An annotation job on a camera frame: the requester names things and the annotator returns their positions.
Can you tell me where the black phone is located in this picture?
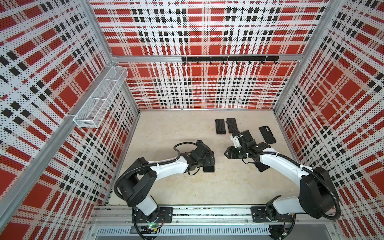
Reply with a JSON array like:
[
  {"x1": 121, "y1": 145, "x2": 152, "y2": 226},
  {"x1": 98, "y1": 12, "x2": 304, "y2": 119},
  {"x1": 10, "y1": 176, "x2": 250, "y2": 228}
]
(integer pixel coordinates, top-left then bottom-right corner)
[
  {"x1": 226, "y1": 118, "x2": 238, "y2": 134},
  {"x1": 215, "y1": 119, "x2": 226, "y2": 135},
  {"x1": 203, "y1": 151, "x2": 216, "y2": 173}
]

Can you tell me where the black textured phone case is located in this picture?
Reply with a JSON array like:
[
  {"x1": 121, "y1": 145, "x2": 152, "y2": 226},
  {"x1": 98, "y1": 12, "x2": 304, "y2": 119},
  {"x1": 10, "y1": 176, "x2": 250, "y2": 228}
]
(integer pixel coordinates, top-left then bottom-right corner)
[{"x1": 255, "y1": 162, "x2": 270, "y2": 172}]

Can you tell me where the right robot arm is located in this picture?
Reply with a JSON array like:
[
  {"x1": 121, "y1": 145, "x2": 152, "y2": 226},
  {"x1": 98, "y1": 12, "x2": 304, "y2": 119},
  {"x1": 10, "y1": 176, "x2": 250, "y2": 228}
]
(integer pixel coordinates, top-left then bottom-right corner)
[{"x1": 225, "y1": 130, "x2": 341, "y2": 222}]

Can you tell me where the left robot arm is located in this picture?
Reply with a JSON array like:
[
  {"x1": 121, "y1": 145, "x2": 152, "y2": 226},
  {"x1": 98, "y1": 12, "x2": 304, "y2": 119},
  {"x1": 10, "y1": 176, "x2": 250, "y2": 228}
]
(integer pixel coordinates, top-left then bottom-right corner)
[{"x1": 114, "y1": 140, "x2": 215, "y2": 224}]

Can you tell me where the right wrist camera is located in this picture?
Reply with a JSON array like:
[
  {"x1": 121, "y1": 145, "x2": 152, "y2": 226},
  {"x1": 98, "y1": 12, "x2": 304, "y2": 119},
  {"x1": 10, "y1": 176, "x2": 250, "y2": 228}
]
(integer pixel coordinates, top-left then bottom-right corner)
[{"x1": 230, "y1": 135, "x2": 242, "y2": 149}]

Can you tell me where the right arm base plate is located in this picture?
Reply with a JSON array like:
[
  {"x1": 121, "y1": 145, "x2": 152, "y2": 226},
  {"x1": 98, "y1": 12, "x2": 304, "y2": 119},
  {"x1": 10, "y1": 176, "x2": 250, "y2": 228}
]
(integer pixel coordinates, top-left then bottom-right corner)
[{"x1": 251, "y1": 206, "x2": 293, "y2": 223}]

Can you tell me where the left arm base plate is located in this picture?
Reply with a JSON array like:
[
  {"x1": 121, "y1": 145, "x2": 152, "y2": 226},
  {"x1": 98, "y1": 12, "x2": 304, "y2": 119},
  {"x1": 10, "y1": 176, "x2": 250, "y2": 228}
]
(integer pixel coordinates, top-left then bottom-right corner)
[{"x1": 132, "y1": 207, "x2": 174, "y2": 224}]

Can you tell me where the black hook rail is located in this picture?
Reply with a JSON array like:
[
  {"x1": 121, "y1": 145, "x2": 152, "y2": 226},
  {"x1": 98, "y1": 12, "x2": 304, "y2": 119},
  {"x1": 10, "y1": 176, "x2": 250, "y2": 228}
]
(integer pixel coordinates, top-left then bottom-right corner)
[{"x1": 181, "y1": 56, "x2": 280, "y2": 63}]

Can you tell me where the white wire mesh basket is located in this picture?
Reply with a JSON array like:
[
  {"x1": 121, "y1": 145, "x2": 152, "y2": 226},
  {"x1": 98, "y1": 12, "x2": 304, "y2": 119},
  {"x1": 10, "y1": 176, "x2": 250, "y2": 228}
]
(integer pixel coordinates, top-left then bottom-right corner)
[{"x1": 74, "y1": 66, "x2": 128, "y2": 129}]

